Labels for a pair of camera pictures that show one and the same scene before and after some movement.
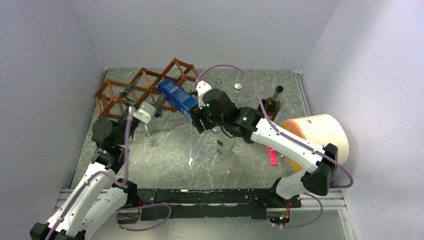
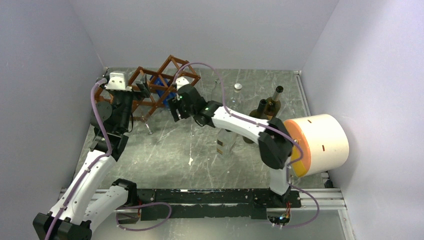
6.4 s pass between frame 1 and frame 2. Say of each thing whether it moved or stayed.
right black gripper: moved
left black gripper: moved
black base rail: stayed
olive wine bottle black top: stayed
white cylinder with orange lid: stayed
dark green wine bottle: stayed
